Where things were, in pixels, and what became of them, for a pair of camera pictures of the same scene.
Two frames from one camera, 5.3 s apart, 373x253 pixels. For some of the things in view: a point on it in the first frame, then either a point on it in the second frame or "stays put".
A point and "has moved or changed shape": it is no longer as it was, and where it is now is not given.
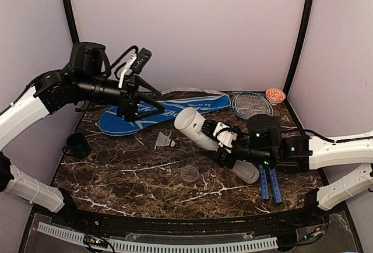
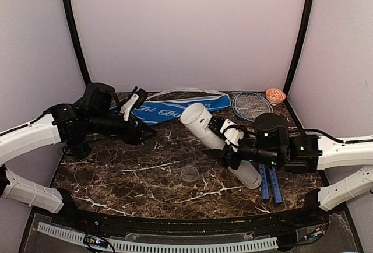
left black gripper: [130, 109] -> [134, 138]
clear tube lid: [189, 174] stays put
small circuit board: [94, 241] stays put
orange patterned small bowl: [275, 96] stays put
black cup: [77, 145] stays put
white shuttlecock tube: [187, 122] has moved or changed shape
